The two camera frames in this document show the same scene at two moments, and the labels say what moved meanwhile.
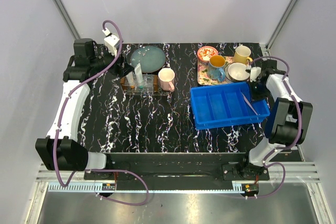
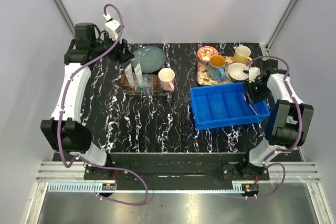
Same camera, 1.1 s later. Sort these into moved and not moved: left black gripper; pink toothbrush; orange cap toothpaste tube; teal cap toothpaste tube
Moved: left black gripper
Not moved: teal cap toothpaste tube; orange cap toothpaste tube; pink toothbrush
